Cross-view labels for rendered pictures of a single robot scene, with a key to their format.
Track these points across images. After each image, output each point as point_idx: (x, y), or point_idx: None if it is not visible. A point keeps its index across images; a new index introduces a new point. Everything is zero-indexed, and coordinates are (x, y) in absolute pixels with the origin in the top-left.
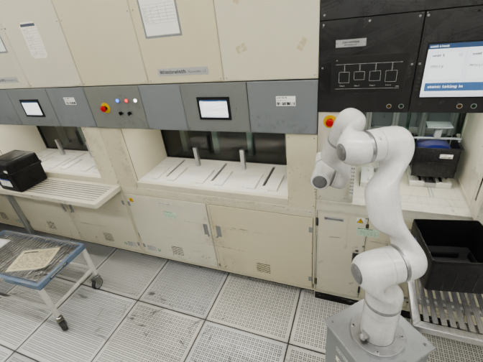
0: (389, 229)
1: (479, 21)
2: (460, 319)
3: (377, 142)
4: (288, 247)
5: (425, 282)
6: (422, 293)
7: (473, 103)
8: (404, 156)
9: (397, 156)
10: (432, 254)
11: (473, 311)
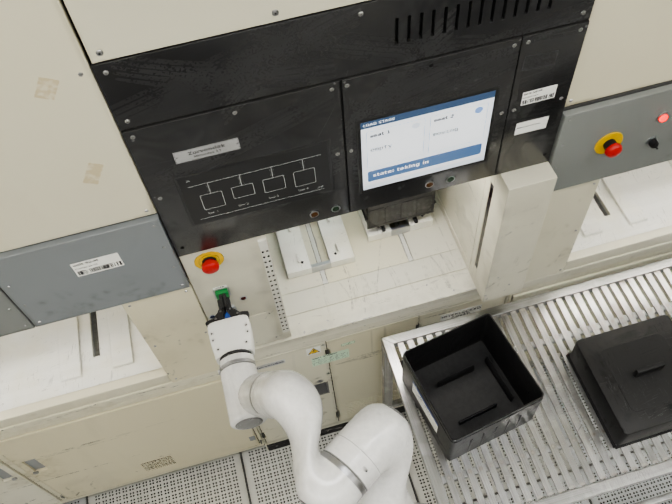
0: None
1: (433, 79)
2: (501, 491)
3: (364, 479)
4: (196, 424)
5: (447, 455)
6: (447, 470)
7: (449, 175)
8: (403, 461)
9: (394, 466)
10: (440, 384)
11: (512, 467)
